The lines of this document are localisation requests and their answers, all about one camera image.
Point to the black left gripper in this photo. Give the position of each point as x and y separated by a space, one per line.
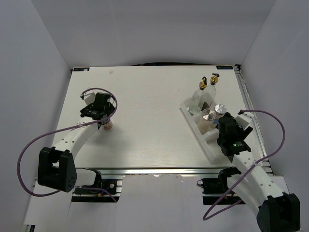
88 107

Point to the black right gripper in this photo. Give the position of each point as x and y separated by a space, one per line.
242 132

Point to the small jar with white lid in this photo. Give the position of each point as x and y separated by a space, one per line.
107 125

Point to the silver lid shaker bottle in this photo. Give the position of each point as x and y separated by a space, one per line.
220 110

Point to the silver cone cap grinder bottle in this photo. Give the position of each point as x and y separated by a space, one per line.
207 117

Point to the square glass bottle gold spout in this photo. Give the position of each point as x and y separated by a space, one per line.
210 92

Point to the clear round glass oil bottle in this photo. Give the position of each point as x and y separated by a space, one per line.
195 105

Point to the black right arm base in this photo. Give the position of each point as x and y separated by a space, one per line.
213 188

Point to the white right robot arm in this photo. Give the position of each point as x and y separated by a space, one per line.
275 210

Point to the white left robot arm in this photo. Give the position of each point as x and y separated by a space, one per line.
56 168

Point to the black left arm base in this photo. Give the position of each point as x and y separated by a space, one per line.
91 187

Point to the white plastic organizer tray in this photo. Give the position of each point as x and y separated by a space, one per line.
208 140

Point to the blue sticker on left corner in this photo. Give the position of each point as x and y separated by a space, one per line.
81 69

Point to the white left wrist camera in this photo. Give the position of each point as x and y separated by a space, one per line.
88 97

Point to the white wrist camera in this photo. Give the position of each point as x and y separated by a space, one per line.
244 119
88 97

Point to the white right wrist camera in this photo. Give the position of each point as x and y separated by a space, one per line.
244 119

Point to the aluminium table right rail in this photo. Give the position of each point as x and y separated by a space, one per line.
249 106

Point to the aluminium table rail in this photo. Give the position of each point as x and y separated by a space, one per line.
158 171
249 106

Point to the aluminium table front rail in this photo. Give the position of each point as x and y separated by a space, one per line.
158 171

